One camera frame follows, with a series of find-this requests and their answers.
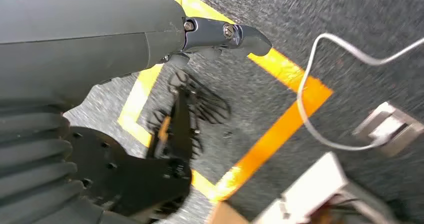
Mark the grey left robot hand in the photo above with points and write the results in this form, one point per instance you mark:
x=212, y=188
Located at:
x=66, y=33

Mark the black robot leg plate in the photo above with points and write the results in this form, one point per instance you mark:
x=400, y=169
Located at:
x=132, y=179

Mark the brown wooden board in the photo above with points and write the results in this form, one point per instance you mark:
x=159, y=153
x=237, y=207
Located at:
x=227, y=216

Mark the white box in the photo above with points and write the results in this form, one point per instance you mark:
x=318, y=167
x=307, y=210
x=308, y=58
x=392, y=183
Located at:
x=308, y=189

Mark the grey floor socket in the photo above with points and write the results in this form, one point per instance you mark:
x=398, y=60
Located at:
x=387, y=129

